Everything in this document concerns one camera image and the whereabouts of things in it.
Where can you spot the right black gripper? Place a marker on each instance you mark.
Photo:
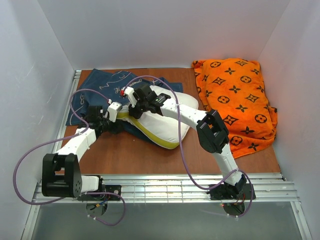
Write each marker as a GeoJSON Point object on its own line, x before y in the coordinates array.
{"type": "Point", "coordinates": [135, 110]}

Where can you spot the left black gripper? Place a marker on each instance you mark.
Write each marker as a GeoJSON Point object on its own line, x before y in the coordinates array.
{"type": "Point", "coordinates": [113, 125]}

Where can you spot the dark blue pillowcase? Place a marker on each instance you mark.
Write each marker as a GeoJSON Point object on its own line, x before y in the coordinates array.
{"type": "Point", "coordinates": [110, 84]}

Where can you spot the white pillow yellow edge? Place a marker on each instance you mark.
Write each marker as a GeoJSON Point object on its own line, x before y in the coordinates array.
{"type": "Point", "coordinates": [153, 128]}

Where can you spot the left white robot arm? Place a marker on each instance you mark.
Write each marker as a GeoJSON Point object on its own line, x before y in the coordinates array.
{"type": "Point", "coordinates": [61, 174]}

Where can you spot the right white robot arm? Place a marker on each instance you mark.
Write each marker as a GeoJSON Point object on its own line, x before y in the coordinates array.
{"type": "Point", "coordinates": [212, 132]}

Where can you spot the orange patterned blanket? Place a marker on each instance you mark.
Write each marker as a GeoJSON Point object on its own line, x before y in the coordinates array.
{"type": "Point", "coordinates": [235, 88]}

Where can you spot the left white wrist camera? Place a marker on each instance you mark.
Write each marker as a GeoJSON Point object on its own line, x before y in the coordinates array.
{"type": "Point", "coordinates": [112, 111]}

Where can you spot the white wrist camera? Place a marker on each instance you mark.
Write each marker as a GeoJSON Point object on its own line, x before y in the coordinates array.
{"type": "Point", "coordinates": [112, 111]}
{"type": "Point", "coordinates": [128, 92]}

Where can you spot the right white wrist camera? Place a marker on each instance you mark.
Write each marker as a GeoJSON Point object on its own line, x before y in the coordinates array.
{"type": "Point", "coordinates": [128, 92]}

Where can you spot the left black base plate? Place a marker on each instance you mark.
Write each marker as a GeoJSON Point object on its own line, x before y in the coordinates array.
{"type": "Point", "coordinates": [106, 192]}

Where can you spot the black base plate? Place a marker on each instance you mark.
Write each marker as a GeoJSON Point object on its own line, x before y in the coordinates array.
{"type": "Point", "coordinates": [222, 192]}
{"type": "Point", "coordinates": [106, 192]}

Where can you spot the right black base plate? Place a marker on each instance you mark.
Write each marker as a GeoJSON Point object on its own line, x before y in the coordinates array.
{"type": "Point", "coordinates": [222, 192]}

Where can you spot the aluminium rail frame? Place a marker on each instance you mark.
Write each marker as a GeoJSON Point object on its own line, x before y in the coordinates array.
{"type": "Point", "coordinates": [171, 207]}

